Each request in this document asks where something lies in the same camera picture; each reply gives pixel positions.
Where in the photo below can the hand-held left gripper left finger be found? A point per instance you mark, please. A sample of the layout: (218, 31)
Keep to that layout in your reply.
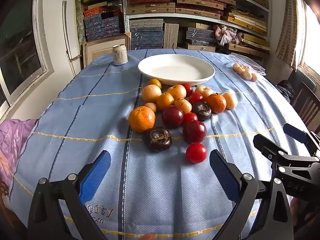
(97, 175)

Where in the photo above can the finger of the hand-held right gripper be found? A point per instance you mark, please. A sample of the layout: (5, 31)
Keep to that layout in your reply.
(267, 146)
(295, 131)

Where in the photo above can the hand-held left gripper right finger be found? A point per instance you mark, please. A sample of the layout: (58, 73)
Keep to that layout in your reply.
(223, 175)

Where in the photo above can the pale peach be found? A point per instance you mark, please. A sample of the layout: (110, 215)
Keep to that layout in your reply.
(230, 100)

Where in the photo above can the small orange mandarin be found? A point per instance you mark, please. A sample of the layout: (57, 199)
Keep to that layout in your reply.
(216, 103)

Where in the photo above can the dark purple mangosteen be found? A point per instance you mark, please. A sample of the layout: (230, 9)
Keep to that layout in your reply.
(202, 111)

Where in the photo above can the dark brown passion fruit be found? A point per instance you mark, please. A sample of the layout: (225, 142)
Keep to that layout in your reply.
(157, 139)

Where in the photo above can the large orange mandarin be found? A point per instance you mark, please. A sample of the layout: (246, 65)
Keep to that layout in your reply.
(142, 118)

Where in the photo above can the yellow-red apple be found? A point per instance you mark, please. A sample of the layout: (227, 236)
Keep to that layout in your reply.
(204, 91)

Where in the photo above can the small tan kiwi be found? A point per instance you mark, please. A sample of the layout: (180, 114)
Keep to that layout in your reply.
(150, 107)

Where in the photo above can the orange-yellow persimmon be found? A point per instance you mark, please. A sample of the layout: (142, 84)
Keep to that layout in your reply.
(165, 101)

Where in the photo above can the tan apple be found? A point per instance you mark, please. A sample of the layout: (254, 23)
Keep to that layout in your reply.
(176, 91)

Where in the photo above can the pale beige apple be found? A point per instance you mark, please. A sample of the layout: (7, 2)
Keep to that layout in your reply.
(151, 93)

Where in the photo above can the small yellow plum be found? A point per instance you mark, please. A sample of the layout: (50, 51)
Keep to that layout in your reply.
(154, 82)

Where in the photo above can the white oval plate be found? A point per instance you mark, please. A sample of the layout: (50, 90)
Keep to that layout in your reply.
(175, 67)

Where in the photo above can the person's right hand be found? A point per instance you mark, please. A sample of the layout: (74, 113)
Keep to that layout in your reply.
(297, 211)

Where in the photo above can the person's left hand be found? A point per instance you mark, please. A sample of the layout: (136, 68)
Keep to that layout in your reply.
(149, 236)

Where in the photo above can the dark wooden chair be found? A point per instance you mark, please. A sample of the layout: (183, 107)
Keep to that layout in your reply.
(308, 105)

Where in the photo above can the dark jacket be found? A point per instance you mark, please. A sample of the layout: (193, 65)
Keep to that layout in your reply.
(285, 91)

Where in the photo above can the blue striped tablecloth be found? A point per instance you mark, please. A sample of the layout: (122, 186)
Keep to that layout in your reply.
(87, 130)

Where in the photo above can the cluster of small beige longans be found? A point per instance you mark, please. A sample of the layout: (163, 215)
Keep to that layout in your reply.
(241, 69)

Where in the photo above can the purple floral cloth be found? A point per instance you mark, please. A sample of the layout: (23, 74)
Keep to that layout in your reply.
(12, 140)

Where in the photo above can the yellow brown printed blanket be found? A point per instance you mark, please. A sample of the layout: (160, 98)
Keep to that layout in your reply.
(3, 190)

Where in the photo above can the brick pattern curtain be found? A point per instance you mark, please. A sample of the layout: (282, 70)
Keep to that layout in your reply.
(287, 30)

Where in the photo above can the sunlit window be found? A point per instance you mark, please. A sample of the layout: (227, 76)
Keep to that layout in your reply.
(310, 30)

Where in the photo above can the pink plastic bag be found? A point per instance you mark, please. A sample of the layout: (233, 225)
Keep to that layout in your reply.
(225, 33)

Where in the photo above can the white drink can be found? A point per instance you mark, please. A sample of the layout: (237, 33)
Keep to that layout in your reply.
(120, 54)

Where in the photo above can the stack of grey-blue boxes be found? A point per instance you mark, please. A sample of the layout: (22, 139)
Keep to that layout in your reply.
(201, 36)
(146, 33)

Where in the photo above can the upright tan woven boxes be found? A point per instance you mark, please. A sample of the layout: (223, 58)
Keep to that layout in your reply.
(171, 35)

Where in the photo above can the white wooden strip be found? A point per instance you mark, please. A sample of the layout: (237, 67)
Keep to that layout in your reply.
(67, 30)

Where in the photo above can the stack of blue floral boxes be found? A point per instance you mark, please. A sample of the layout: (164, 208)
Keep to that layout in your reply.
(102, 26)

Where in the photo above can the shelf of stacked boxes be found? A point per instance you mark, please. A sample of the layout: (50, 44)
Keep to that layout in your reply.
(200, 12)

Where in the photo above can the white metal shelving unit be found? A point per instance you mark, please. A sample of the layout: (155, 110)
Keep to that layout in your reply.
(124, 25)

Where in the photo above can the green marbled board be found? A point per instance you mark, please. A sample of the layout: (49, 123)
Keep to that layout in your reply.
(80, 22)

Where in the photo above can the white framed sliding window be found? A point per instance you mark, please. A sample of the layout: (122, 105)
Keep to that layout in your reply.
(20, 42)

